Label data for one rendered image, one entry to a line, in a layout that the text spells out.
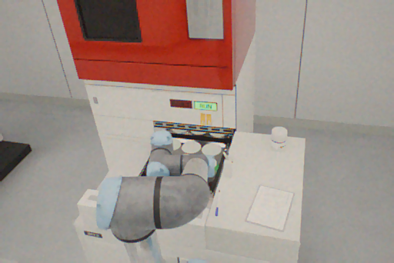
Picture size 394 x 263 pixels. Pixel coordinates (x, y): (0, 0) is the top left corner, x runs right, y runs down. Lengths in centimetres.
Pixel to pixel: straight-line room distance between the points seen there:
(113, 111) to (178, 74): 51
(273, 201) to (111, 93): 102
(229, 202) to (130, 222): 75
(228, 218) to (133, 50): 87
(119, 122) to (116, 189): 131
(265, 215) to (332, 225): 136
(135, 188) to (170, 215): 10
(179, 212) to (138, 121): 129
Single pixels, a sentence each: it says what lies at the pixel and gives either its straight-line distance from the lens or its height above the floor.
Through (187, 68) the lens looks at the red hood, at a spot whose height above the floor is 133.
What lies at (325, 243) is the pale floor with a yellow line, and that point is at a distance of 266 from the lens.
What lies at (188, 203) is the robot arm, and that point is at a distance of 79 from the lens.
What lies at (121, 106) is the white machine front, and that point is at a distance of 202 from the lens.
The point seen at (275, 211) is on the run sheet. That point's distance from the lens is 147.
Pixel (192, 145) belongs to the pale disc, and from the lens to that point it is 190.
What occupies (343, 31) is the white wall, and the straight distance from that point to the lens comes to 320.
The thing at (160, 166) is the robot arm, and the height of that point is 130.
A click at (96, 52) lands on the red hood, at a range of 186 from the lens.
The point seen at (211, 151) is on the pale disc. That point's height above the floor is 90.
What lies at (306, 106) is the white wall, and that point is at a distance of 350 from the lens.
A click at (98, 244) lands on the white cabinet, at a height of 71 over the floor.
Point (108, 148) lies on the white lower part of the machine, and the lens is 226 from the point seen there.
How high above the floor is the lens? 206
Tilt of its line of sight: 35 degrees down
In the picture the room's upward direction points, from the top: 5 degrees counter-clockwise
